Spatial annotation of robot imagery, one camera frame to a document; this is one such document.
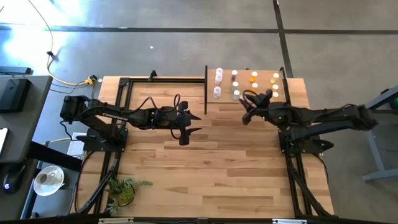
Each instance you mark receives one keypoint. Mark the grey desk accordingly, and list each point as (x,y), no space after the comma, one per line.
(28,130)

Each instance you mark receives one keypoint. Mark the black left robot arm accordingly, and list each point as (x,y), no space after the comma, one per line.
(109,113)

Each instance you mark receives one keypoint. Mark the wooden shelf with black legs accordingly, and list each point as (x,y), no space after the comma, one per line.
(224,96)

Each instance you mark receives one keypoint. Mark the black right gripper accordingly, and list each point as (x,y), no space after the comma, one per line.
(264,109)

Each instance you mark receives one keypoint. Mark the yellow plug connector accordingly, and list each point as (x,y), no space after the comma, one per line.
(90,81)

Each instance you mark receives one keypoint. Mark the grey metal table frame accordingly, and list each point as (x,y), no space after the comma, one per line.
(374,155)

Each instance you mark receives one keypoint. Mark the black frame clamp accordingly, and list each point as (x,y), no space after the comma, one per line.
(152,75)

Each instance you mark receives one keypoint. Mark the white paper sheet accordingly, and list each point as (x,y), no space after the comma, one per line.
(74,147)

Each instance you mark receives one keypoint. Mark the black aluminium table frame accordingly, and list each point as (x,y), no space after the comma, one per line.
(168,80)

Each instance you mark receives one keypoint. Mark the amber pill bottle white cap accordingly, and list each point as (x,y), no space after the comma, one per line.
(254,86)
(254,76)

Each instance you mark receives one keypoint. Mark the white coffee cup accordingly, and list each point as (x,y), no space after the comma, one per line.
(42,178)

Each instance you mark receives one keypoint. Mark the blue pill bottle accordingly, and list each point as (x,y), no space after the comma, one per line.
(235,85)

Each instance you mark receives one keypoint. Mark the black flat device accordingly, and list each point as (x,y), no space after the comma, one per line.
(15,70)

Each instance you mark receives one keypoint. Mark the small pale yellow pill bottle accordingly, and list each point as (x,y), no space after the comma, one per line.
(275,87)

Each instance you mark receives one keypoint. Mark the silver metal bracket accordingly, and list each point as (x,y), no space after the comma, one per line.
(115,221)
(289,221)

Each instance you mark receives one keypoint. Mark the green object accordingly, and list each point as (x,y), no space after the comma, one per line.
(395,102)

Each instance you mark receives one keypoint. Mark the black computer tower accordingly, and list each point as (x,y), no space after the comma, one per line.
(14,96)

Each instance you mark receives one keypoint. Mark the white tablet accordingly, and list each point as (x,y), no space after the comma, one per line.
(2,140)

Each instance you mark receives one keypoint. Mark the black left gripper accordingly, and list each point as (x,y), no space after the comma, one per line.
(183,123)

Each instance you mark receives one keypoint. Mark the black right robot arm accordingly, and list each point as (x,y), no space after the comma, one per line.
(329,116)

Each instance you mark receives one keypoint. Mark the green potted succulent plant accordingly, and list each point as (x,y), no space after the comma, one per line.
(122,193)

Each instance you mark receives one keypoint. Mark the black desk bar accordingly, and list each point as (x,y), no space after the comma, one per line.
(53,155)

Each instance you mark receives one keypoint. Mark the black computer mouse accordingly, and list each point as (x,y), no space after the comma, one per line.
(12,180)

